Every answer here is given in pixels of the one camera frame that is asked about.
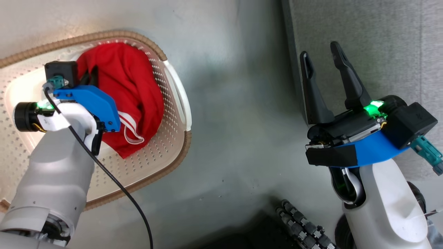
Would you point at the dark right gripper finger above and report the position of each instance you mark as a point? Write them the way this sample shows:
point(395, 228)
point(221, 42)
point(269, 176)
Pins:
point(315, 103)
point(351, 90)

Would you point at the teal right camera connector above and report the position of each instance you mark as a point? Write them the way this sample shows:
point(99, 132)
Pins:
point(429, 152)

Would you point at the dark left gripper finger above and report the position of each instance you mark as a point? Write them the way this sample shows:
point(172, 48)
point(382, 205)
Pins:
point(92, 77)

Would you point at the teal left camera connector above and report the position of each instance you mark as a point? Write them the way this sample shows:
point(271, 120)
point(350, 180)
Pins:
point(57, 83)

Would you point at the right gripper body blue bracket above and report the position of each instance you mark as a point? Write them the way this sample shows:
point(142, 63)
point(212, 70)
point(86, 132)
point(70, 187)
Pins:
point(346, 131)

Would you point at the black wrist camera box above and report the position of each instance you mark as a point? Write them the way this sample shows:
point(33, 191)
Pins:
point(60, 71)
point(412, 124)

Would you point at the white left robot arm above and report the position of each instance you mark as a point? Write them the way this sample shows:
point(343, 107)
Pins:
point(52, 180)

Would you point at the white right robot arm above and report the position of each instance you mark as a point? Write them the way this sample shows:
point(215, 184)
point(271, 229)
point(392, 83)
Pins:
point(384, 207)

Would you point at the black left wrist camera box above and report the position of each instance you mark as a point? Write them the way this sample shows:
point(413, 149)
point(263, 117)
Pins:
point(60, 71)

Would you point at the white perforated laundry basket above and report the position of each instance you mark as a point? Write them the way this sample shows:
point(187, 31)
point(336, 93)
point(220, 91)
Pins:
point(162, 148)

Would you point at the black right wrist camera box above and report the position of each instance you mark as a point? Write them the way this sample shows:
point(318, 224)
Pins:
point(412, 124)

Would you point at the grey fabric sofa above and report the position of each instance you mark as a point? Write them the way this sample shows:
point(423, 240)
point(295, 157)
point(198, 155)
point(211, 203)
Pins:
point(380, 34)

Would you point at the teal camera connector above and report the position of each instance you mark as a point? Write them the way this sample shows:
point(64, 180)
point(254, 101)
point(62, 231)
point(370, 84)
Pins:
point(57, 83)
point(429, 152)

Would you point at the black robot wheel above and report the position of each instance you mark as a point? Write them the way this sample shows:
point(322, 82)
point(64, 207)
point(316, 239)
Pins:
point(418, 197)
point(341, 235)

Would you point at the red white-striped garment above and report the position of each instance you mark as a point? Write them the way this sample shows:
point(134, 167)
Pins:
point(135, 86)

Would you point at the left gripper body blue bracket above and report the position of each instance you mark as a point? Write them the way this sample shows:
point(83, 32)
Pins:
point(93, 102)

